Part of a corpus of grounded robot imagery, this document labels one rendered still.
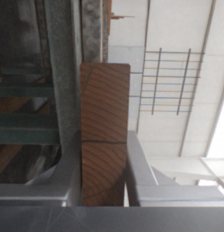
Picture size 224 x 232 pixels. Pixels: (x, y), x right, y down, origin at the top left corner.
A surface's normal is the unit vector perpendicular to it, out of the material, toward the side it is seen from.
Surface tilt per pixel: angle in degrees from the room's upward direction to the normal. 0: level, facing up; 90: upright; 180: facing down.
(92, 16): 90
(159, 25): 92
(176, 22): 89
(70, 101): 90
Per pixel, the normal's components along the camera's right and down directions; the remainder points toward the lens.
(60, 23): 0.01, 0.40
